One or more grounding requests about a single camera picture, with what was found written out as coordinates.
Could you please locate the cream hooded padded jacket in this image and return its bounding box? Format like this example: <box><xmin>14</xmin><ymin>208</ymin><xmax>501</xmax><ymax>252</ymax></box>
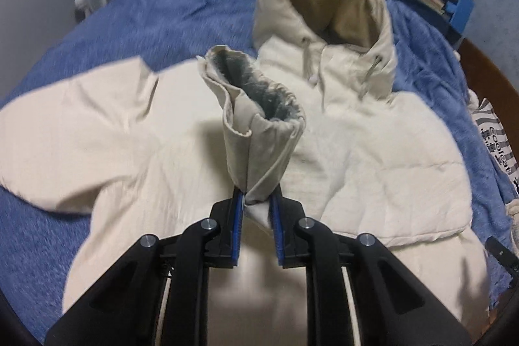
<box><xmin>1</xmin><ymin>0</ymin><xmax>489</xmax><ymax>345</ymax></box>

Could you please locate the striped printed cloth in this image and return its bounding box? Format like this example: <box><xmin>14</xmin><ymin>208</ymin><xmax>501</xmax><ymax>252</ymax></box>
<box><xmin>468</xmin><ymin>91</ymin><xmax>518</xmax><ymax>191</ymax></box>

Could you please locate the white fluffy blanket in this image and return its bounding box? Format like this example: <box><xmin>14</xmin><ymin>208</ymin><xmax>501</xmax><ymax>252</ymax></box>
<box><xmin>506</xmin><ymin>198</ymin><xmax>519</xmax><ymax>255</ymax></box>

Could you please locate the brown wooden bed frame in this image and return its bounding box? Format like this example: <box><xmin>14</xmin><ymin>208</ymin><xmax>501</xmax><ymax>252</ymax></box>
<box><xmin>458</xmin><ymin>39</ymin><xmax>518</xmax><ymax>140</ymax></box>

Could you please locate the blue fleece bed blanket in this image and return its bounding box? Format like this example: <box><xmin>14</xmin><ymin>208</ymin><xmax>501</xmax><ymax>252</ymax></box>
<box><xmin>1</xmin><ymin>0</ymin><xmax>514</xmax><ymax>340</ymax></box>

